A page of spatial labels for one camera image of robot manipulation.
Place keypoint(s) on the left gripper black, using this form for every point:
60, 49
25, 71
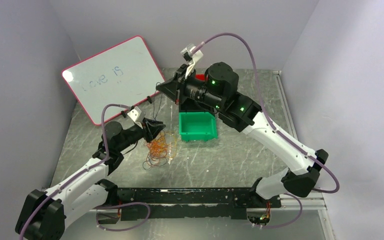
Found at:
151, 131

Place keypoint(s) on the whiteboard with pink frame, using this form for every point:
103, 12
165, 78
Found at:
125, 73

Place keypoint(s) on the aluminium rail frame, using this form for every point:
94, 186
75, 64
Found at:
263, 220

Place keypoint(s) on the green plastic bin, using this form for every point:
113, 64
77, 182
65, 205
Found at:
197, 126

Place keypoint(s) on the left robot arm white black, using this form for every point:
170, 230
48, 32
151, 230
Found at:
79, 179

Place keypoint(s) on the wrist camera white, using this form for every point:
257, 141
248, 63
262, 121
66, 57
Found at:
137, 116
191, 57

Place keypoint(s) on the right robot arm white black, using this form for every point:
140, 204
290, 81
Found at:
219, 91

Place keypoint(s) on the red plastic bin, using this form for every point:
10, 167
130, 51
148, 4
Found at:
200, 77

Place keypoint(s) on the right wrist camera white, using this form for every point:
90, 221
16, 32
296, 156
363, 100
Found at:
191, 57

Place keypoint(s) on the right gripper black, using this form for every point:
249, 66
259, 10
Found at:
169, 88

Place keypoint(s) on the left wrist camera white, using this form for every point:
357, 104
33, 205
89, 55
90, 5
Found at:
137, 116

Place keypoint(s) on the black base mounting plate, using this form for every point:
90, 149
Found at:
178, 203

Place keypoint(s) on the black plastic bin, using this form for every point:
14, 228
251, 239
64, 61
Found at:
191, 106

